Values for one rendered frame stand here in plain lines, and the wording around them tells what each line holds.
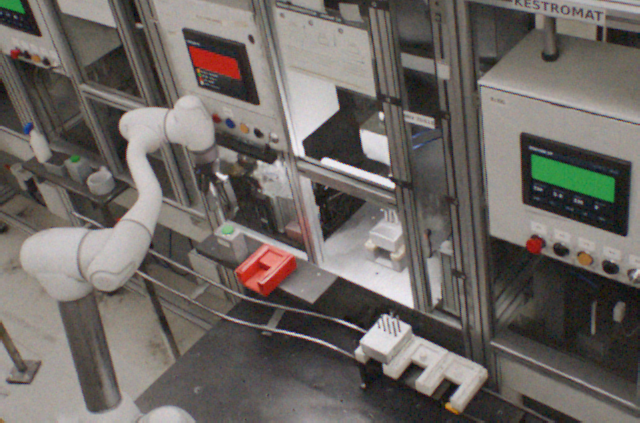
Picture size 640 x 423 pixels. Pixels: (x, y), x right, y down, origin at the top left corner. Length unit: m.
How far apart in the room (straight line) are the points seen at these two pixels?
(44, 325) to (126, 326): 0.42
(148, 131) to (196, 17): 0.37
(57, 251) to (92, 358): 0.34
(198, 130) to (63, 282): 0.62
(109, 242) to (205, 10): 0.70
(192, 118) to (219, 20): 0.31
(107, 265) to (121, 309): 2.13
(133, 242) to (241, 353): 0.86
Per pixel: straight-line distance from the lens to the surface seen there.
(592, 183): 1.96
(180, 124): 2.64
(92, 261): 2.27
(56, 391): 4.15
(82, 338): 2.47
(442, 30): 1.99
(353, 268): 2.86
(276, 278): 2.84
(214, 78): 2.61
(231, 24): 2.46
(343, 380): 2.85
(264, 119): 2.59
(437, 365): 2.59
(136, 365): 4.08
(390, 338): 2.61
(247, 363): 2.98
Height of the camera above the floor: 2.86
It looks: 37 degrees down
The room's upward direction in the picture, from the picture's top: 12 degrees counter-clockwise
